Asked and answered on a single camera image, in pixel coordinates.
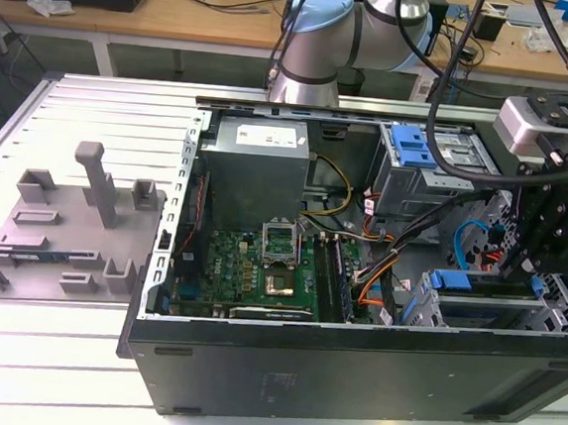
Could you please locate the black PC case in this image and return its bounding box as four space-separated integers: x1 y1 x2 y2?
110 88 568 425

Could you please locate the blue plastic cage latch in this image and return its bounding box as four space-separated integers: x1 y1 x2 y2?
388 125 442 170

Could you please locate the wooden desk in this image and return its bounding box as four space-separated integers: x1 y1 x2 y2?
0 0 568 94

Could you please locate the flat orange wire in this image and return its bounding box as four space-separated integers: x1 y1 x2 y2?
354 264 391 310

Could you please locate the yellow wire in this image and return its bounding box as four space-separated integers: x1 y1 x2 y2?
300 153 358 222

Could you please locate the metal disk bay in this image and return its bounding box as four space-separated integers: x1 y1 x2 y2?
400 262 568 341

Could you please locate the crumpled white plastic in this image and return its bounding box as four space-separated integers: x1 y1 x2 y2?
25 0 77 21

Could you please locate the metal socket cover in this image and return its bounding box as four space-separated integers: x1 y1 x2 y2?
258 219 304 269

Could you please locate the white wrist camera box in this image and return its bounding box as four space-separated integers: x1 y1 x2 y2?
490 94 553 159

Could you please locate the thin black cable silver plug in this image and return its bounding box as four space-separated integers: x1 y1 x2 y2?
264 0 313 84

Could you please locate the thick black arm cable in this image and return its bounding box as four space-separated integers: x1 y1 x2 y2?
384 0 568 191

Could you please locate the clear plastic bag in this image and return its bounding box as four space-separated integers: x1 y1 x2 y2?
521 23 568 55

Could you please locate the metal optical drive cage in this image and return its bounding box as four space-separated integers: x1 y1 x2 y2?
367 122 509 232

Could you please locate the black RAM slot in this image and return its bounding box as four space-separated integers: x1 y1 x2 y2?
306 232 348 324

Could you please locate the hard disk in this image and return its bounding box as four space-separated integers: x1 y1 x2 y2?
400 263 548 340

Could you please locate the black waste bin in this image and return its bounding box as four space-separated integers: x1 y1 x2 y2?
336 67 366 99

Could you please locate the grey power supply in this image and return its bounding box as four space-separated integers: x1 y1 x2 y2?
193 113 313 225

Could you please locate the small black adapter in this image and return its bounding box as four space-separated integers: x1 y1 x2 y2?
454 44 480 67

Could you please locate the graphics card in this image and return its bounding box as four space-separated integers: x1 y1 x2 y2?
227 302 315 325

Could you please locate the green motherboard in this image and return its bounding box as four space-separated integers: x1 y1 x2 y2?
170 220 363 329

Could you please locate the installed RAM stick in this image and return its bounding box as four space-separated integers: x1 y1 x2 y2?
326 236 363 323

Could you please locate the orange wire with black plug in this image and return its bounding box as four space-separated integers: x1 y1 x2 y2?
475 224 509 273

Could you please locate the grey parts rack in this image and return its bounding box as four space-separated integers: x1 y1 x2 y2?
0 133 174 316

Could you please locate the blue wire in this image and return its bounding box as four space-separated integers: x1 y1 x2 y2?
450 216 507 272

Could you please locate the CPU socket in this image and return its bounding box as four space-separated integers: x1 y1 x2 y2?
262 268 298 298

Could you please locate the flat grey box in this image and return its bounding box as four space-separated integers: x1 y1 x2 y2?
507 3 564 32

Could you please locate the black speaker box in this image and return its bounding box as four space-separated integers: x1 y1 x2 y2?
424 0 451 58

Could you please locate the black cable bundle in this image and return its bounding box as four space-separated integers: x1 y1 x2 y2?
352 176 496 296

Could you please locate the small black box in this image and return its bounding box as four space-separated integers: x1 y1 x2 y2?
474 13 508 43

